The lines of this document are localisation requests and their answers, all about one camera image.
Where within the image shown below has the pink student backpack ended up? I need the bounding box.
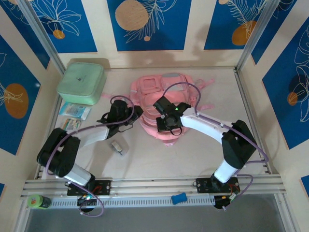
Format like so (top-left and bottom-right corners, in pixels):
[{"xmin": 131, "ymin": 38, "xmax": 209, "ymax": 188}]
[{"xmin": 101, "ymin": 73, "xmax": 216, "ymax": 147}]

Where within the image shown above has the blue and white tissue pack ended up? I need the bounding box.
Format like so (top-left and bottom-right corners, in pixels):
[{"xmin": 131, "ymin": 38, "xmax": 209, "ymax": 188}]
[{"xmin": 58, "ymin": 101, "xmax": 93, "ymax": 121}]

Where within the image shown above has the small green orange card box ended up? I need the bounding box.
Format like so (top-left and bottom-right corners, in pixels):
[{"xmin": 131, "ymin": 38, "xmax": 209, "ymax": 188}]
[{"xmin": 59, "ymin": 117, "xmax": 82, "ymax": 132}]

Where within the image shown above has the mint green square case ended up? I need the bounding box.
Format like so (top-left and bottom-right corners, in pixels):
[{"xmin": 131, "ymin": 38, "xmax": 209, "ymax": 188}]
[{"xmin": 56, "ymin": 61, "xmax": 107, "ymax": 106}]

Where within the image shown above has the green tape roll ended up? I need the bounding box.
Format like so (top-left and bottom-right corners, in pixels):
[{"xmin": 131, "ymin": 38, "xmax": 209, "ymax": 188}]
[{"xmin": 27, "ymin": 193, "xmax": 52, "ymax": 210}]

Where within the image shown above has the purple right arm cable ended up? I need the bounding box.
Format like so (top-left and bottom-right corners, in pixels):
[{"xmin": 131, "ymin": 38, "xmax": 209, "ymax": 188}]
[{"xmin": 162, "ymin": 82, "xmax": 270, "ymax": 211}]

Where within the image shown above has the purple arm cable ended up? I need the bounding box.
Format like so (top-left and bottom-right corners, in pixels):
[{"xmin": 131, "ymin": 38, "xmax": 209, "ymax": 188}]
[
  {"xmin": 162, "ymin": 82, "xmax": 270, "ymax": 211},
  {"xmin": 45, "ymin": 95, "xmax": 136, "ymax": 218}
]

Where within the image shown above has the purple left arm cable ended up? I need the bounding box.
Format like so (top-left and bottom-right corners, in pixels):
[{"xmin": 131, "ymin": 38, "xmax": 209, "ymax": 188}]
[{"xmin": 45, "ymin": 95, "xmax": 136, "ymax": 218}]

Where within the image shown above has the aluminium front rail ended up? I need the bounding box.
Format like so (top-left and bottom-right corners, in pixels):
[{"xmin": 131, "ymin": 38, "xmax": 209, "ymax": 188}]
[{"xmin": 20, "ymin": 175, "xmax": 283, "ymax": 198}]

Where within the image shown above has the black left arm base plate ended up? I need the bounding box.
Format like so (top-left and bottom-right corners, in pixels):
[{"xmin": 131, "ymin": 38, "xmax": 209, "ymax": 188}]
[{"xmin": 67, "ymin": 179, "xmax": 112, "ymax": 197}]

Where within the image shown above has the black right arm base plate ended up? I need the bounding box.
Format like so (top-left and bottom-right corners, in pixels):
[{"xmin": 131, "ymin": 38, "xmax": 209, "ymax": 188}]
[{"xmin": 196, "ymin": 176, "xmax": 241, "ymax": 194}]

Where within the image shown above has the white slotted cable duct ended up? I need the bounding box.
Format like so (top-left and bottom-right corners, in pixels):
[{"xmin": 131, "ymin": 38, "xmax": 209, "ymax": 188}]
[{"xmin": 49, "ymin": 196, "xmax": 216, "ymax": 207}]

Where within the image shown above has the aluminium left frame post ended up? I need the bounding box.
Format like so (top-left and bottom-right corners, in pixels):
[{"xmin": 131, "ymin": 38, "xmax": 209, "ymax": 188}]
[{"xmin": 17, "ymin": 0, "xmax": 68, "ymax": 73}]

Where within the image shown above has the aluminium frame post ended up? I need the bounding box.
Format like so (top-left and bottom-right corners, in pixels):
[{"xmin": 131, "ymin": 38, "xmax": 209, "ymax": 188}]
[
  {"xmin": 17, "ymin": 0, "xmax": 68, "ymax": 73},
  {"xmin": 235, "ymin": 0, "xmax": 276, "ymax": 73}
]

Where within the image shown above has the aluminium right frame post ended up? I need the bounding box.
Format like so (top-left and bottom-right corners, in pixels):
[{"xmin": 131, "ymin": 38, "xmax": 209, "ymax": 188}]
[{"xmin": 235, "ymin": 0, "xmax": 276, "ymax": 73}]

